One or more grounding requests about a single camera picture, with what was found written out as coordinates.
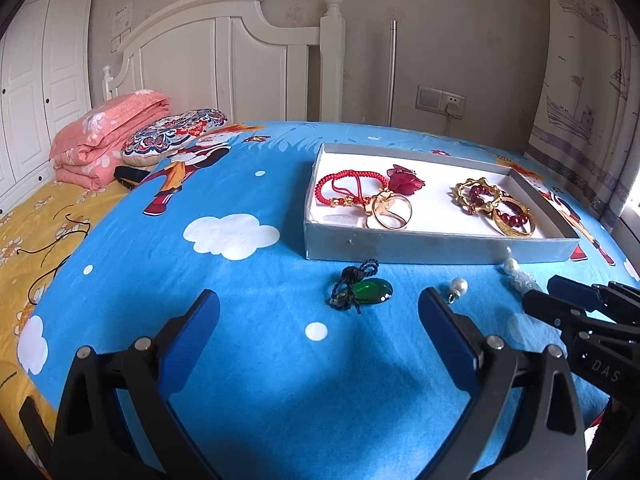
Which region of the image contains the gold interlocked bangle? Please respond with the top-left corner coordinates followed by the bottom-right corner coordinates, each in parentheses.
top-left (362, 189), bottom-right (414, 232)

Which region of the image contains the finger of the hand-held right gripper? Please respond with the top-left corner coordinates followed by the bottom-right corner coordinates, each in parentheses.
top-left (547, 275), bottom-right (640, 323)
top-left (522, 290), bottom-right (640, 341)

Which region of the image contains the pearl crystal tassel earring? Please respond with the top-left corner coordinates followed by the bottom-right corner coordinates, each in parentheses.
top-left (497, 246), bottom-right (541, 295)

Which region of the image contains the white wardrobe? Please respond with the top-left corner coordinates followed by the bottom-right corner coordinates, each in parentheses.
top-left (0, 0), bottom-right (98, 211)

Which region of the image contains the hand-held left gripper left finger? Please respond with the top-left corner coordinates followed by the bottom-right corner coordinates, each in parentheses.
top-left (19, 288), bottom-right (222, 480)

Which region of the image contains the white wooden headboard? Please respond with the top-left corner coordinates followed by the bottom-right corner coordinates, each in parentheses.
top-left (102, 0), bottom-right (346, 123)

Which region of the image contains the yellow floral bedsheet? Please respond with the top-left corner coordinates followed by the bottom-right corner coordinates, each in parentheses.
top-left (0, 180), bottom-right (131, 461)

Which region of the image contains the grey shallow cardboard box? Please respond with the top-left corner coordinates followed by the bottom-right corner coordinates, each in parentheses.
top-left (304, 142), bottom-right (581, 263)

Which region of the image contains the patterned round pillow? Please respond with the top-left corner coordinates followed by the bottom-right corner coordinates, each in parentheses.
top-left (121, 107), bottom-right (228, 167)

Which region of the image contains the window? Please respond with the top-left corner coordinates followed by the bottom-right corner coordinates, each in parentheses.
top-left (620, 60), bottom-right (640, 221)

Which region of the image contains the grey wall switch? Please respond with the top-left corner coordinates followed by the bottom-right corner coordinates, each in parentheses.
top-left (417, 85), bottom-right (443, 111)

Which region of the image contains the red flower pendant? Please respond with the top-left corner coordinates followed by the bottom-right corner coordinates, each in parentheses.
top-left (386, 164), bottom-right (428, 196)

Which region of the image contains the green pendant with black cord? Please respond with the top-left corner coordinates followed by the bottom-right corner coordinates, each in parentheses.
top-left (327, 259), bottom-right (394, 315)

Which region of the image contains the pink folded quilt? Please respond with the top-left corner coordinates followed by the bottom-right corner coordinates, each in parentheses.
top-left (50, 89), bottom-right (172, 191)

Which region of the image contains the ship print curtain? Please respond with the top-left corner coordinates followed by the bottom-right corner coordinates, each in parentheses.
top-left (522, 0), bottom-right (640, 233)

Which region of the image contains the metal pole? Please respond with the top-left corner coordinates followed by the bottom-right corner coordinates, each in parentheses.
top-left (387, 20), bottom-right (398, 128)

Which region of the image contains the thin black cord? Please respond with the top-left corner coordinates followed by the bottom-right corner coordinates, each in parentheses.
top-left (30, 214), bottom-right (91, 306)

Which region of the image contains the dark red bead bracelet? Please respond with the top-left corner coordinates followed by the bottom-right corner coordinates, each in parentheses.
top-left (465, 184), bottom-right (526, 231)

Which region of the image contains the gold bamboo link bracelet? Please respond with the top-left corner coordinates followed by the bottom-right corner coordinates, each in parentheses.
top-left (453, 176), bottom-right (506, 216)

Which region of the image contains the red braided cord bracelet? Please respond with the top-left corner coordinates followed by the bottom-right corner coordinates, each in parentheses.
top-left (315, 170), bottom-right (388, 209)

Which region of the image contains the blue cartoon printed cloth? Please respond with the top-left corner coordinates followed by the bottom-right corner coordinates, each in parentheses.
top-left (15, 120), bottom-right (640, 480)

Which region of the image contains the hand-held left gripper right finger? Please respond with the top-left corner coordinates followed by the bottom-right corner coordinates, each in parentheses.
top-left (419, 287), bottom-right (586, 480)

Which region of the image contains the black yellow strap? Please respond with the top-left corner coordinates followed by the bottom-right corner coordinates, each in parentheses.
top-left (114, 165), bottom-right (151, 191)

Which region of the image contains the paper notice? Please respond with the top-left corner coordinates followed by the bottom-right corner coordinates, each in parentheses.
top-left (111, 2), bottom-right (135, 53)

